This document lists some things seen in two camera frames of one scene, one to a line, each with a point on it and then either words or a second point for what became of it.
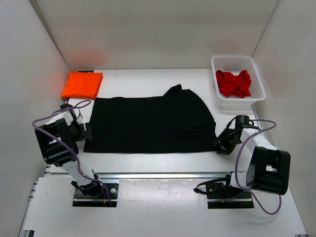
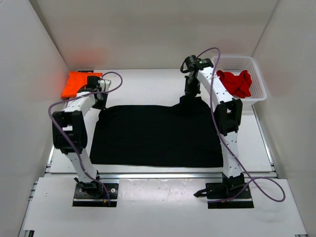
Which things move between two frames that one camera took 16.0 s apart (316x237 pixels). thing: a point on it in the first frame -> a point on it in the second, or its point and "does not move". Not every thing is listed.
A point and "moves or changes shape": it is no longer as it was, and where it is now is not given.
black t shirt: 177,121 moves or changes shape
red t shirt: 230,84 does not move
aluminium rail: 164,176 does not move
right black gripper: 226,149 -> 189,91
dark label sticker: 86,71 does not move
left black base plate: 108,198 does not move
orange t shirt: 82,85 does not move
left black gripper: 86,135 -> 101,106
